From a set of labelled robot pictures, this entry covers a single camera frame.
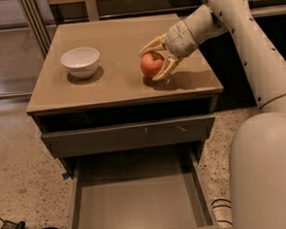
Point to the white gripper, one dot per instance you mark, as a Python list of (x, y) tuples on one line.
[(179, 39)]

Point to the red apple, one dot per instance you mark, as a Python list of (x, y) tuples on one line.
[(151, 64)]

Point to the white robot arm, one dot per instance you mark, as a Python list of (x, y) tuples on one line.
[(258, 150)]

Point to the grey drawer cabinet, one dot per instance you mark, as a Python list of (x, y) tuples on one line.
[(117, 93)]

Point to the closed grey top drawer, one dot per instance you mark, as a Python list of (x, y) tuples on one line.
[(63, 144)]

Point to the open grey middle drawer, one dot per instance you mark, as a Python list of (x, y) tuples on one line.
[(146, 191)]

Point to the white ceramic bowl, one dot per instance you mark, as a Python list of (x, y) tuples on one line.
[(81, 63)]

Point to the blue tape piece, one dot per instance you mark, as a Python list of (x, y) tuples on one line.
[(65, 176)]

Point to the metal railing frame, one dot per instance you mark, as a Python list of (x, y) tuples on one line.
[(270, 13)]

